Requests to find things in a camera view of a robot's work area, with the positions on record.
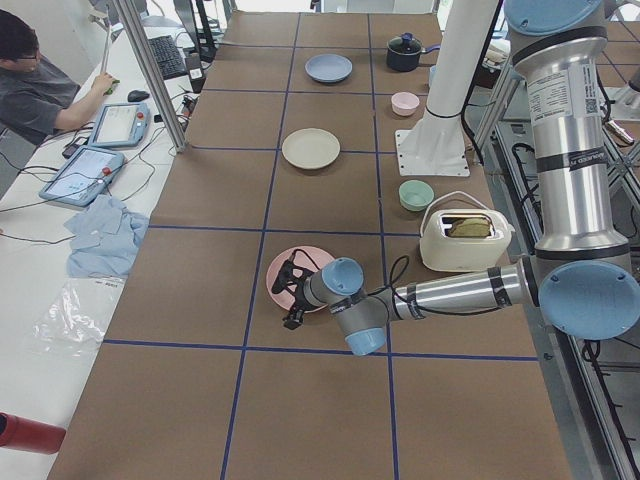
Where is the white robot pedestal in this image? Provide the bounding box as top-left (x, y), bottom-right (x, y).
top-left (396, 0), bottom-right (501, 177)

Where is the green bowl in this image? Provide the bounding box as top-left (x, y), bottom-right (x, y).
top-left (398, 179), bottom-right (435, 212)

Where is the light blue shirt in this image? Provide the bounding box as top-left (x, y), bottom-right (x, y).
top-left (64, 194), bottom-right (149, 278)

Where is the pink plate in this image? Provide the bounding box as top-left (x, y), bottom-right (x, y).
top-left (266, 246), bottom-right (335, 310)

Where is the seated person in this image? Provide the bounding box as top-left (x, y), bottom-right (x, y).
top-left (1, 10), bottom-right (116, 145)

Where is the cream plate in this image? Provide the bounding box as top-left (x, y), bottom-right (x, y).
top-left (281, 128), bottom-right (340, 170)

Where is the lower teach pendant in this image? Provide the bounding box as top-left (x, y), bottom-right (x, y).
top-left (39, 146), bottom-right (125, 207)

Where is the black computer mouse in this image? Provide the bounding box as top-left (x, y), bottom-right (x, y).
top-left (127, 90), bottom-right (150, 102)

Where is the dark blue pot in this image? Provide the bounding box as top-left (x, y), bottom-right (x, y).
top-left (386, 32), bottom-right (441, 72)

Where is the red cylinder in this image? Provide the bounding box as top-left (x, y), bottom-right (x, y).
top-left (1, 412), bottom-right (66, 454)

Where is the upper teach pendant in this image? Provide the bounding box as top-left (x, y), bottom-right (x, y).
top-left (88, 102), bottom-right (149, 148)

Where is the teach pendant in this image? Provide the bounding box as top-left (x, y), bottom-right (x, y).
top-left (39, 146), bottom-right (125, 207)
top-left (88, 102), bottom-right (149, 148)

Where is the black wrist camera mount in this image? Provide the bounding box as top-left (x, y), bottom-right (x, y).
top-left (271, 260), bottom-right (306, 296)

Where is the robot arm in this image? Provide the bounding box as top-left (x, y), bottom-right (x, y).
top-left (273, 1), bottom-right (639, 355)

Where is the pink bowl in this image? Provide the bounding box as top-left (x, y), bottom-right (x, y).
top-left (391, 92), bottom-right (420, 117)

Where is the toast slice in toaster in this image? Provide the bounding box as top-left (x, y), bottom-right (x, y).
top-left (447, 217), bottom-right (491, 238)

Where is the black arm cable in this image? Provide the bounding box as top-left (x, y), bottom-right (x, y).
top-left (279, 248), bottom-right (501, 318)

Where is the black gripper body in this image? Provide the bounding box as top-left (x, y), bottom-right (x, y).
top-left (291, 273), bottom-right (311, 312)

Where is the white side table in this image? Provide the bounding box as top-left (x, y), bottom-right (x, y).
top-left (0, 29), bottom-right (201, 480)

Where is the black keyboard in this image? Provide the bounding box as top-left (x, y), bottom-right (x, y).
top-left (148, 35), bottom-right (187, 80)

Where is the blue plate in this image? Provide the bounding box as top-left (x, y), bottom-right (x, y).
top-left (305, 53), bottom-right (353, 84)

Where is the aluminium frame post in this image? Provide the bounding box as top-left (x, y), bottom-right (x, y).
top-left (112, 0), bottom-right (187, 153)

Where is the clear plastic bag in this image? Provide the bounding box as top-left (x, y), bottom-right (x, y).
top-left (29, 277), bottom-right (125, 357)

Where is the small black box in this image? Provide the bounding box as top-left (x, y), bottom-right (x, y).
top-left (184, 53), bottom-right (206, 93)

